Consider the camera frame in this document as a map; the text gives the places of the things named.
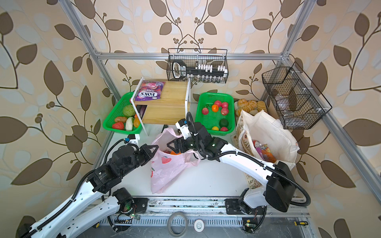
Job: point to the red apple left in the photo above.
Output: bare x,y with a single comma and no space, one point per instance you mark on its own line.
205,111

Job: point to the cream canvas tote bag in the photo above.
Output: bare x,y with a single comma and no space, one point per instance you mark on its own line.
266,130

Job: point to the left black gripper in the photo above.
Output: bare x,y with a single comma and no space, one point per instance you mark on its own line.
144,148

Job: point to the black wire basket right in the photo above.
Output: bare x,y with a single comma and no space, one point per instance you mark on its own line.
298,102

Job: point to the white wooden two-tier shelf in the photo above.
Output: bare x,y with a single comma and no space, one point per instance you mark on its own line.
171,107

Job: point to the green cabbage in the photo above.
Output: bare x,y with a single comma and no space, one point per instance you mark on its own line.
129,111

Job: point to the yellow black screwdriver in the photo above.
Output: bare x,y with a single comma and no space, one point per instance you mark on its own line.
301,223

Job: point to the pink plastic grocery bag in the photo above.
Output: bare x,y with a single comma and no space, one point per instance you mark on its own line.
165,168

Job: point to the black wire basket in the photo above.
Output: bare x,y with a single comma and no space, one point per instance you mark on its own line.
203,65
298,102

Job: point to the small orange tangerine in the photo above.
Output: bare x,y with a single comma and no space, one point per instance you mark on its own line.
215,108

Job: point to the black wire basket rear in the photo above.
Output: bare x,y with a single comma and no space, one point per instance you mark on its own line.
203,65

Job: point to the purple Fox's candy bag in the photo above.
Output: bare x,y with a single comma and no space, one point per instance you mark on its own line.
150,90

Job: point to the red strawberry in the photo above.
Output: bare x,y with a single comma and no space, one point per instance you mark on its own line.
118,126

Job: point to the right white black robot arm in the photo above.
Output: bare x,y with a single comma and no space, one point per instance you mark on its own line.
278,188

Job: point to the green avocado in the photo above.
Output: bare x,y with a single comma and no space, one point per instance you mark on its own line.
224,123

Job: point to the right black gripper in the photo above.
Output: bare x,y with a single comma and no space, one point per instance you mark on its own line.
177,141

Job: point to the grey tape roll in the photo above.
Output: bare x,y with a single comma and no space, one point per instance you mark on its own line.
177,219

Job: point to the green fruit basket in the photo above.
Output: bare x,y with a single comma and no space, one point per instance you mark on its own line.
206,100

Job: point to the left green vegetable basket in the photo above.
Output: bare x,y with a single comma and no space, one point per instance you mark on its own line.
117,111

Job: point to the white bread tray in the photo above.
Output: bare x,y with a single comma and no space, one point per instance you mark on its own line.
252,107

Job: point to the black barcode scanner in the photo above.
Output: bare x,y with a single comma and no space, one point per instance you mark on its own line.
179,69

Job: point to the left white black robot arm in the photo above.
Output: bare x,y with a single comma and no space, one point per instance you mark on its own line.
93,198

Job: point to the orange Fox's candy bag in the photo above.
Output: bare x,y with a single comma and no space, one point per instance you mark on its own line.
267,154

